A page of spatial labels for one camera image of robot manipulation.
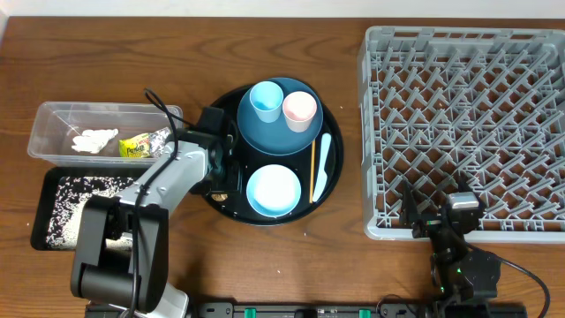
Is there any pink cup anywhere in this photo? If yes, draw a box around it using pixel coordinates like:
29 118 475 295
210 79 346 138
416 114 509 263
282 91 317 133

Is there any grey dishwasher rack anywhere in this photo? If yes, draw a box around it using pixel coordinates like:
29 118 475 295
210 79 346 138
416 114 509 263
358 26 564 244

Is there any light blue plastic knife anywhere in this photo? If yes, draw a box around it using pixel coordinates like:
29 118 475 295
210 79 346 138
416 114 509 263
313 132 332 202

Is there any cooked white rice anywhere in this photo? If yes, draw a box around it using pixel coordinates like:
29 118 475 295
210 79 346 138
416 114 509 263
46 177 134 250

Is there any wooden chopstick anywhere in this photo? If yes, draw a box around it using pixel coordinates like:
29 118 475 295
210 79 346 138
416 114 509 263
309 139 316 204

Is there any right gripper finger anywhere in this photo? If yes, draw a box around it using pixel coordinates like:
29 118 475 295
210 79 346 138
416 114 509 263
457 172 487 208
400 181 421 223

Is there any white tissue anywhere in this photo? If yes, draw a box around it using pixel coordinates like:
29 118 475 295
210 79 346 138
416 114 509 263
72 129 119 155

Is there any brown walnut shell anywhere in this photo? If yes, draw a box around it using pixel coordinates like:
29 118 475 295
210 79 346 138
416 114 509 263
211 193 229 202

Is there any clear plastic bin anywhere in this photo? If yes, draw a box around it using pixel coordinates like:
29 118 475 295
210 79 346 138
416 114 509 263
27 102 170 168

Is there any light blue bowl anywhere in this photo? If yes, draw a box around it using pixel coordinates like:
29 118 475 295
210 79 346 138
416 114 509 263
245 164 302 218

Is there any yellow snack wrapper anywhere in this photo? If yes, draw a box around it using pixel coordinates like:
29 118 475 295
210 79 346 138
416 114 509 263
118 127 171 158

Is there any round black serving tray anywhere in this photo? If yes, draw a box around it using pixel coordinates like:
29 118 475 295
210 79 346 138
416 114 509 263
204 85 344 226

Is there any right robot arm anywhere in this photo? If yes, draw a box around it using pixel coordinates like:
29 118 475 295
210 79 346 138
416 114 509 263
400 181 501 307

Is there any dark blue plate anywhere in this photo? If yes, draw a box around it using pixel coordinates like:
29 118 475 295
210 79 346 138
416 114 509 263
237 77 324 156

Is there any light blue cup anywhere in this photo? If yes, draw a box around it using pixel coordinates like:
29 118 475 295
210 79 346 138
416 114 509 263
250 80 283 124

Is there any black rectangular tray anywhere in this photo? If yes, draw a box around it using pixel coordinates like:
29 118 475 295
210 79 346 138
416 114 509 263
30 167 145 251

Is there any black mounting rail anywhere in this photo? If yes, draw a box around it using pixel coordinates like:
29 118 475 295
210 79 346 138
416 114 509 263
185 302 528 318

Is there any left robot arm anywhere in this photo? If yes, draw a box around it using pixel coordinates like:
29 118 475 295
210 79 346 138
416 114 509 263
71 129 230 317

